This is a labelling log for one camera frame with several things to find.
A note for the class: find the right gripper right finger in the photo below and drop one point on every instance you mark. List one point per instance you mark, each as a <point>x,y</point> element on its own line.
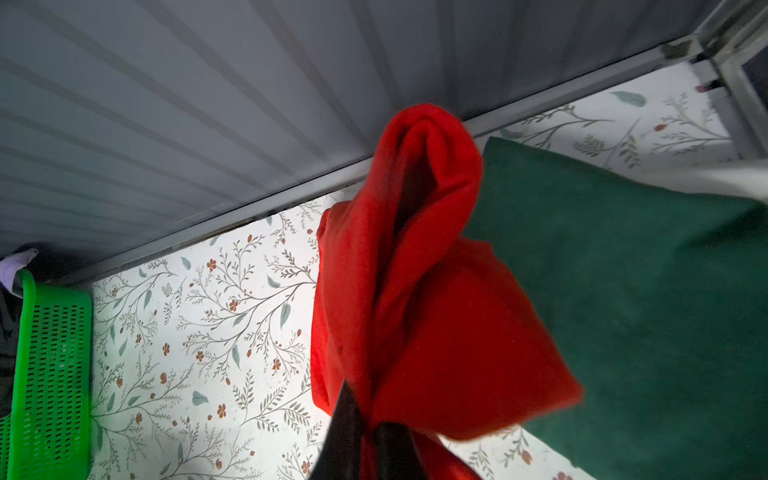
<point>396,454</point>

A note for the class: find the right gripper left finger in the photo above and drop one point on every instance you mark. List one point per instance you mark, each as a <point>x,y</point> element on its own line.
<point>339,458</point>

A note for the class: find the red t shirt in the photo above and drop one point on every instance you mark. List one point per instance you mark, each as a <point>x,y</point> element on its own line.
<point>428,328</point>

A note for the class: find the floral table cloth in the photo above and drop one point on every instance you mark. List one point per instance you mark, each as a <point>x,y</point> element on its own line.
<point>201,357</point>

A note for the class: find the green plastic basket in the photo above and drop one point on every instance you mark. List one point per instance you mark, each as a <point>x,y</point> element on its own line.
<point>46,435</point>

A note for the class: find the folded dark green t shirt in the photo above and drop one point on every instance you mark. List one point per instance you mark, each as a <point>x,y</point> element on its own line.
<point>656,300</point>

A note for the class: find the purple garment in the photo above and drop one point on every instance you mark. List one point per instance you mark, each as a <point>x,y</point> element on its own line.
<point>11,265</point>

